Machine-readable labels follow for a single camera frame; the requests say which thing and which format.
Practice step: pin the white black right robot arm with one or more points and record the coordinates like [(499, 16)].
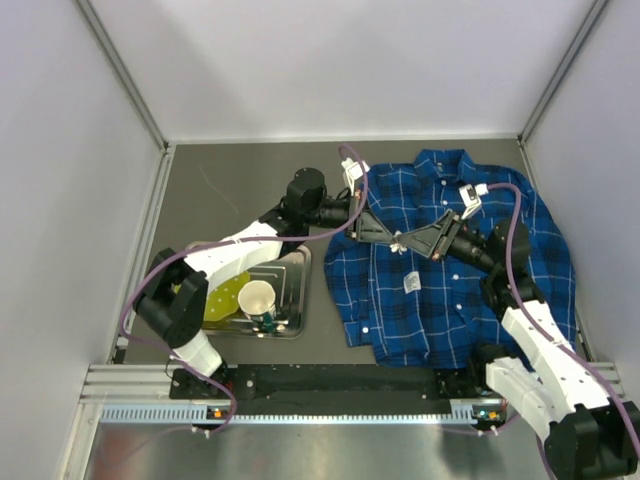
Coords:
[(585, 431)]

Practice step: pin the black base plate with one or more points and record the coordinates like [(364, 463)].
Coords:
[(252, 381)]

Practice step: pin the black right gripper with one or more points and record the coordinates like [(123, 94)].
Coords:
[(443, 235)]

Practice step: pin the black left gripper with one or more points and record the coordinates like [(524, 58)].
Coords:
[(358, 216)]

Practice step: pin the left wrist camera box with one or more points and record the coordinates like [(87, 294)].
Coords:
[(353, 171)]

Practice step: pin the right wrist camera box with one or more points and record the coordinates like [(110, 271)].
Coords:
[(471, 196)]

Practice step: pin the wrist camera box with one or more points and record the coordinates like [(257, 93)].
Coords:
[(353, 171), (471, 196)]

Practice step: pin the green dotted plate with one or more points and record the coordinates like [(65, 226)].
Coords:
[(222, 301)]

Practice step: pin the blue plaid shirt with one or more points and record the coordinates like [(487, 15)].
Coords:
[(412, 310)]

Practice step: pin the silver metal tray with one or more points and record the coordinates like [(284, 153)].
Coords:
[(288, 276)]

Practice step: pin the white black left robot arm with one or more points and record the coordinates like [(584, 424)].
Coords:
[(172, 297)]

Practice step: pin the white paper cup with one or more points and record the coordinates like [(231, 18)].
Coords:
[(257, 301)]

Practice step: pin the white slotted cable duct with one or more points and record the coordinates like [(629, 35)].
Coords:
[(453, 413)]

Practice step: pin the aluminium front frame rail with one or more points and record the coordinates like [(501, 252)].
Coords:
[(122, 383)]

